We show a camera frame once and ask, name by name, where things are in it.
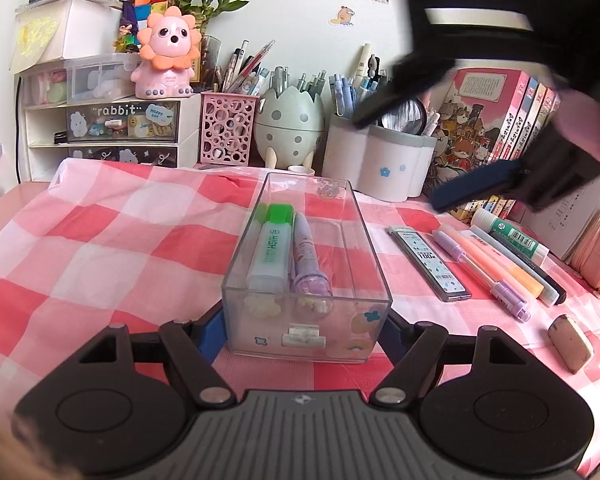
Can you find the white storage box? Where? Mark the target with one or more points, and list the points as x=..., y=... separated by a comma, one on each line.
x=85, y=30

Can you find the yellow lace paper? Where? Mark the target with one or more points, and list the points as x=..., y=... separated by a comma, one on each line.
x=32, y=40

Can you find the pink spine book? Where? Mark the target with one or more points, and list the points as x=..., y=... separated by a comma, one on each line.
x=551, y=102

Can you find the grey egg-shaped pen holder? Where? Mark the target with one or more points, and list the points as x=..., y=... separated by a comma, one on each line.
x=287, y=130

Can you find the white desktop drawer organizer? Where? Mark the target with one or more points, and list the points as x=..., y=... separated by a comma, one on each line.
x=187, y=125

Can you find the blue highlighter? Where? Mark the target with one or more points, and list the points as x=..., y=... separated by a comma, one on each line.
x=546, y=295

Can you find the orange highlighter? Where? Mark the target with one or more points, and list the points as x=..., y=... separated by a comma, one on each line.
x=527, y=280

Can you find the pink illustrated book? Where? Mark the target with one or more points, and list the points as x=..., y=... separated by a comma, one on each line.
x=472, y=125

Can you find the black printed drawer with lettering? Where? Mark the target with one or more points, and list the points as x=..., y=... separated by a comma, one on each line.
x=122, y=121

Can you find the pink lion toy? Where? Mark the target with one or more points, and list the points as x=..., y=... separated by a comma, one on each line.
x=165, y=55

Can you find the cream spine book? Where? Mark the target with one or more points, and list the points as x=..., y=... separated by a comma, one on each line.
x=540, y=105

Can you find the bundle of grey pens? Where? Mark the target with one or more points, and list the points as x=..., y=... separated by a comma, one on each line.
x=300, y=82

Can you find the bundle of red black pens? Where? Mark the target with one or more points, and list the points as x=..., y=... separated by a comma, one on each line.
x=242, y=70

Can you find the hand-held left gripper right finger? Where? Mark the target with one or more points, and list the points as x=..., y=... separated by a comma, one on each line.
x=391, y=340

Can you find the white green glue stick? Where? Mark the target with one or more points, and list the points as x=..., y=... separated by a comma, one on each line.
x=515, y=237

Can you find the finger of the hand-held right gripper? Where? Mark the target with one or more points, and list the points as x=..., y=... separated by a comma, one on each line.
x=400, y=90
x=480, y=185

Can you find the orange animal wall sticker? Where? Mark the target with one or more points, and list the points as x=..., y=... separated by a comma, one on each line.
x=341, y=15

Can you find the purple highlighter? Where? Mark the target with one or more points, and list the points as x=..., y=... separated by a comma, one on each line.
x=512, y=302

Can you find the pink white checkered tablecloth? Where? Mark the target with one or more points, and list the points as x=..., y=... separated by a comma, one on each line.
x=105, y=260

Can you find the bundle of blue white pens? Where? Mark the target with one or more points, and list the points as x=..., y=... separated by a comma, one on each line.
x=345, y=92

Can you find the colourful puzzle cube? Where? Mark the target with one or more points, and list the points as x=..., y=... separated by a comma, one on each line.
x=152, y=2

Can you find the grey pencil lead case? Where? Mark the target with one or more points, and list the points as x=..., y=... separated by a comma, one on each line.
x=430, y=265

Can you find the black marker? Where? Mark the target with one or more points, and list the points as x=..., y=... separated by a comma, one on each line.
x=540, y=272

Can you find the magnifying glass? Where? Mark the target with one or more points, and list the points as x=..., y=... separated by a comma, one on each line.
x=410, y=115

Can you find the white flower-shaped pen holder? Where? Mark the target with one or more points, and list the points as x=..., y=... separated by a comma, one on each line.
x=375, y=165

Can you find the person's right hand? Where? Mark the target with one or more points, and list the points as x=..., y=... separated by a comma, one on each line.
x=595, y=130

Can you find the pink perforated pen holder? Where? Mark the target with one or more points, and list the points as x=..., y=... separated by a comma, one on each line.
x=227, y=130

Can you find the wide clear storage drawer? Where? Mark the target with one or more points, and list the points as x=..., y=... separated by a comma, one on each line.
x=100, y=80

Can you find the small clear storage drawer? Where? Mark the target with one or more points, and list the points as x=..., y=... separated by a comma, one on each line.
x=42, y=87

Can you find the clear plastic stationery box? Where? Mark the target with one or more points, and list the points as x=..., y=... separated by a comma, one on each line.
x=360, y=330

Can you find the white text book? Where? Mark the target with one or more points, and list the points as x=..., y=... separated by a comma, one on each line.
x=570, y=225

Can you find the green highlighter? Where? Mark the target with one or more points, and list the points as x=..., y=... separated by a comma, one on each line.
x=270, y=255

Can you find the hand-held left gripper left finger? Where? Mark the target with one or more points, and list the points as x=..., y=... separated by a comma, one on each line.
x=212, y=335

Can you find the glass vase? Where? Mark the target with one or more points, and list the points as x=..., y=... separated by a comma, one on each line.
x=210, y=60

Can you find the purple patterned pen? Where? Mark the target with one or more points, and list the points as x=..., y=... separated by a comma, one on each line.
x=305, y=255

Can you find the dirty white eraser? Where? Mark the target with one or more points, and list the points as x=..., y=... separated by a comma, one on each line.
x=570, y=342

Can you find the blue spine book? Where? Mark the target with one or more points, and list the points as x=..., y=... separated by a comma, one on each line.
x=527, y=110

